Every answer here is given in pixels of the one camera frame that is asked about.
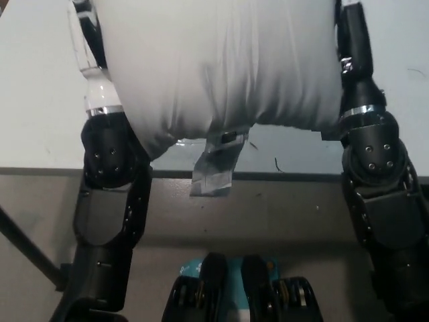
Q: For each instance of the white pillow with label tag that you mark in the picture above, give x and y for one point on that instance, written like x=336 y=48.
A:
x=221 y=67

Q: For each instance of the black metal table leg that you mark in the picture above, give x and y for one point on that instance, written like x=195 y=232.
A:
x=27 y=245

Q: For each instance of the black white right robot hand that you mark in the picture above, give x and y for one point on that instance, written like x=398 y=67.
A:
x=362 y=90

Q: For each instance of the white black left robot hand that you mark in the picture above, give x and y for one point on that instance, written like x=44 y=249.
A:
x=100 y=94

